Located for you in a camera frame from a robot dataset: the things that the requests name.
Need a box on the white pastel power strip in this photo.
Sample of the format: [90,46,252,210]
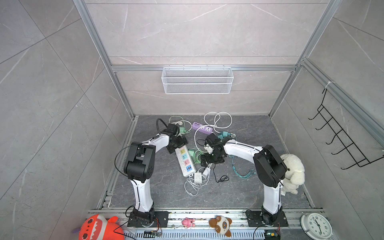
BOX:
[175,146,196,177]

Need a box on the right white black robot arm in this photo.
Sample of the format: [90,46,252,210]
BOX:
[201,134,289,227]

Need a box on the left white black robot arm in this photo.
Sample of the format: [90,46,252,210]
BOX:
[114,118,188,227]

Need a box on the teal charger plug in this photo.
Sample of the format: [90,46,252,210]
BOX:
[218,131,231,140]

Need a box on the purple power strip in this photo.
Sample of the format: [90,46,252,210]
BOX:
[192,122,213,135]

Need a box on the brown white plush toy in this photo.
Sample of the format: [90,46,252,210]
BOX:
[209,216,233,238]

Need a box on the small pink plush toy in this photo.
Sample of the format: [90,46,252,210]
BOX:
[182,218,196,229]

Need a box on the white plush dog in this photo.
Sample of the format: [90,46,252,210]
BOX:
[281,154,305,195]

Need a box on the red monster plush toy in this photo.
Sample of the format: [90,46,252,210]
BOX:
[79,214,125,240]

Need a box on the white analog clock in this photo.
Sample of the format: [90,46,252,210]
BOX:
[300,213,333,240]

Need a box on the black cable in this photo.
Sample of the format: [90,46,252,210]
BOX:
[212,163,230,184]

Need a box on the white coiled power cord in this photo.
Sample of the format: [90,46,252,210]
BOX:
[193,111,233,148]

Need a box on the teal cable bundle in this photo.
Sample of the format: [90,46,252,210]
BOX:
[230,154,257,181]

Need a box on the white wire mesh basket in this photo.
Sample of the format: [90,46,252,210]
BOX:
[162,67,234,95]

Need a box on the black wall hook rack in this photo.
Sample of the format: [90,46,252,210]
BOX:
[308,89,384,170]

